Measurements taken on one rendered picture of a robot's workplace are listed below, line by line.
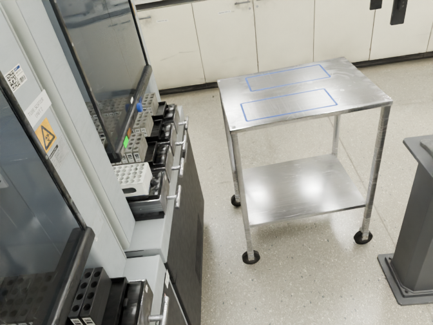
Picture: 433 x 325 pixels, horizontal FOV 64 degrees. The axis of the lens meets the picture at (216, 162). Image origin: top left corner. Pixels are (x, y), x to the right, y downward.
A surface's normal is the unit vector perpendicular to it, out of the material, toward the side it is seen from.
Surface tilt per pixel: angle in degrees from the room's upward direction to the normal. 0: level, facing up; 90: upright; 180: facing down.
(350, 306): 0
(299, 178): 0
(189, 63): 90
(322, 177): 0
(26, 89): 90
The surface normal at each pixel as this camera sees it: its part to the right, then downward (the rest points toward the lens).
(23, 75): 0.99, -0.12
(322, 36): 0.00, 0.62
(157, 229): -0.15, -0.78
